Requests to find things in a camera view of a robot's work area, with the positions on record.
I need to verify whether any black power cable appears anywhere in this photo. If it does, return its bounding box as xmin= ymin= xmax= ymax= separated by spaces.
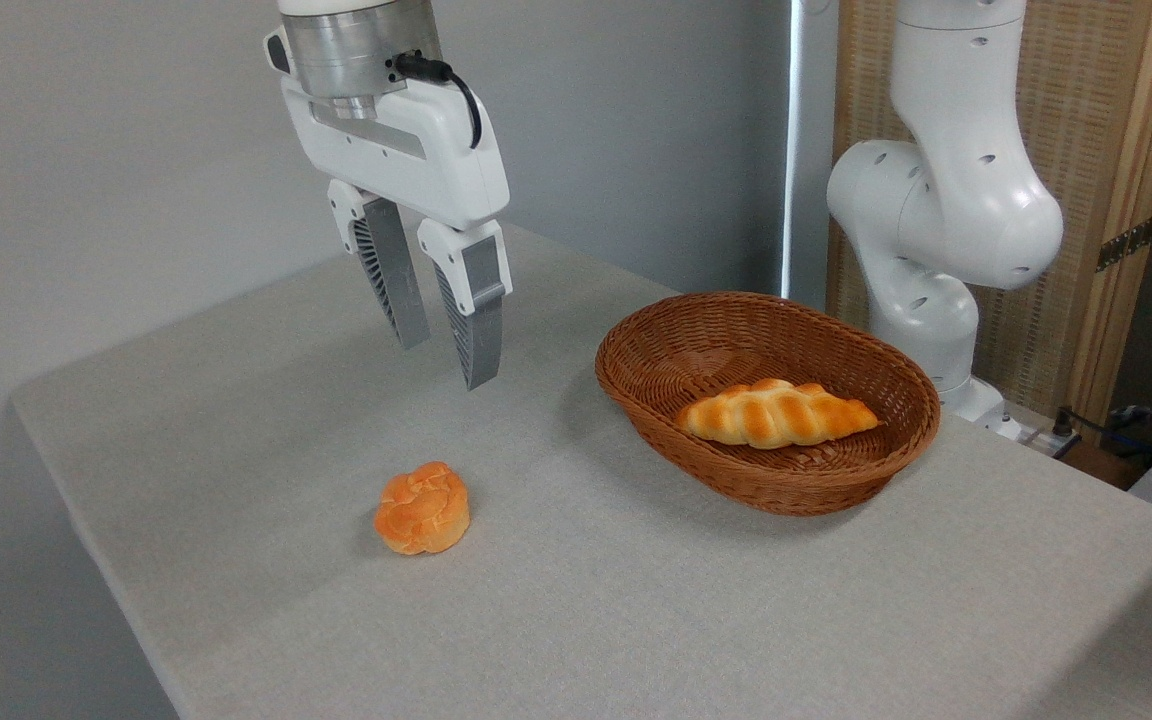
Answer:
xmin=1053 ymin=404 xmax=1152 ymax=473

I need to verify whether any brown wicker basket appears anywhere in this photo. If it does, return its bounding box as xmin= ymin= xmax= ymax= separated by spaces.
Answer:
xmin=594 ymin=291 xmax=942 ymax=518

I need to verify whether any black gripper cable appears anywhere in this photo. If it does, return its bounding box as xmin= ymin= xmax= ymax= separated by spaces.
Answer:
xmin=391 ymin=52 xmax=485 ymax=150

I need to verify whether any long braided bread loaf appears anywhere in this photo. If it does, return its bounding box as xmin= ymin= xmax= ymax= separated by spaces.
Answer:
xmin=674 ymin=378 xmax=881 ymax=449

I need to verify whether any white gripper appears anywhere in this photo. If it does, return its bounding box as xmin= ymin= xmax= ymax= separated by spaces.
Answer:
xmin=280 ymin=76 xmax=514 ymax=392

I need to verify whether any grey tablecloth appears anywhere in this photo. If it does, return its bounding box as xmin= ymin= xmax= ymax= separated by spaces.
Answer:
xmin=11 ymin=215 xmax=1152 ymax=720

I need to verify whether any wooden woven folding screen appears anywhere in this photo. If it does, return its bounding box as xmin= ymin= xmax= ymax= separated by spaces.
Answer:
xmin=826 ymin=0 xmax=1152 ymax=431

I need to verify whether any round orange bread roll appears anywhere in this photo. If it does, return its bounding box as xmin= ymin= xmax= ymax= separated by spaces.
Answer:
xmin=373 ymin=461 xmax=471 ymax=557

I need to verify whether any dark metal screen hinge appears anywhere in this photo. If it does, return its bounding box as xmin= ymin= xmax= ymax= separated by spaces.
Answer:
xmin=1096 ymin=215 xmax=1152 ymax=273

